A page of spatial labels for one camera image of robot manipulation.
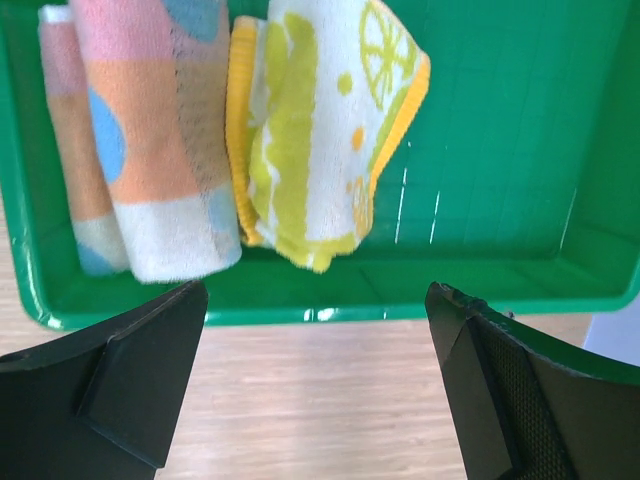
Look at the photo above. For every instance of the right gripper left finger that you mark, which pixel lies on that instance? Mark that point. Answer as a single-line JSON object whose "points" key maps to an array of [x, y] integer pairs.
{"points": [[102, 402]]}

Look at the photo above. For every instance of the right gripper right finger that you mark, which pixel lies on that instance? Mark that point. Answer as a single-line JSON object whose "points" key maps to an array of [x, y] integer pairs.
{"points": [[526, 405]]}

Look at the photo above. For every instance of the blue polka dot towel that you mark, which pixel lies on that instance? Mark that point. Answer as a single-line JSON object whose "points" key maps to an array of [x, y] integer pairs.
{"points": [[136, 92]]}

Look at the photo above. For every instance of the yellow green patterned towel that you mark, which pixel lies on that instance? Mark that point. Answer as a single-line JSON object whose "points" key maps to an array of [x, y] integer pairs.
{"points": [[319, 96]]}

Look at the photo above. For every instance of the green plastic tray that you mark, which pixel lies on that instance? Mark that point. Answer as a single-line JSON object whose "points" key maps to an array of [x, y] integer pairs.
{"points": [[517, 182]]}

